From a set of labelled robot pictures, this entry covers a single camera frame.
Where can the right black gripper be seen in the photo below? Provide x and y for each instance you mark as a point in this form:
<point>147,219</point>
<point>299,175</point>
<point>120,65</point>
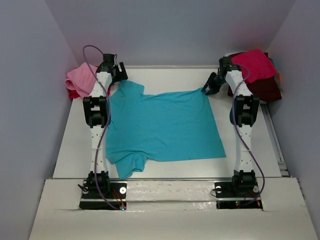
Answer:
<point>216,80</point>

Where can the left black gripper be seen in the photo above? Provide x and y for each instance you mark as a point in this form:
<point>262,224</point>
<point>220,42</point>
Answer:
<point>119,72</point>

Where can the turquoise t shirt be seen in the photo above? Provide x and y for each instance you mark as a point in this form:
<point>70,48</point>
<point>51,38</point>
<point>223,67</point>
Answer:
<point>166,127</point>

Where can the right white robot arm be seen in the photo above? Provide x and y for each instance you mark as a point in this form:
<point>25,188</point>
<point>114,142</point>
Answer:
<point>243,115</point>

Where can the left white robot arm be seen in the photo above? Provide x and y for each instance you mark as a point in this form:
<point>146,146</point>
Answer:
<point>97,113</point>

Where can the pink folded t shirt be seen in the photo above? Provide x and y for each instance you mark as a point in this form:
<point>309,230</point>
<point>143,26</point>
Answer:
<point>80,81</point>

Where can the magenta t shirt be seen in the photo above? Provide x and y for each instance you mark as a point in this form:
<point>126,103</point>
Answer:
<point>255,65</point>

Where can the red folded t shirt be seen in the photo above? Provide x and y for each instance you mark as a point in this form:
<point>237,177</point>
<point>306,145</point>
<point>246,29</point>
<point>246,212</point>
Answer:
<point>72,95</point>

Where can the dark red t shirt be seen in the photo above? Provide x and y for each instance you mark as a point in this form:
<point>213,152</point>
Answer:
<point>267,91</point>

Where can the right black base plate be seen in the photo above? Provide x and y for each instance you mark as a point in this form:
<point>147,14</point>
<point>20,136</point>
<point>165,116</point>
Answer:
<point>228,198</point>

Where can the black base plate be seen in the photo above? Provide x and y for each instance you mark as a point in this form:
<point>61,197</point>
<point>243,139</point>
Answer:
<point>228,198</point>
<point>114,197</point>

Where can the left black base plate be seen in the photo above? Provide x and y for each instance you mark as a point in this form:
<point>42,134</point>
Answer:
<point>114,197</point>

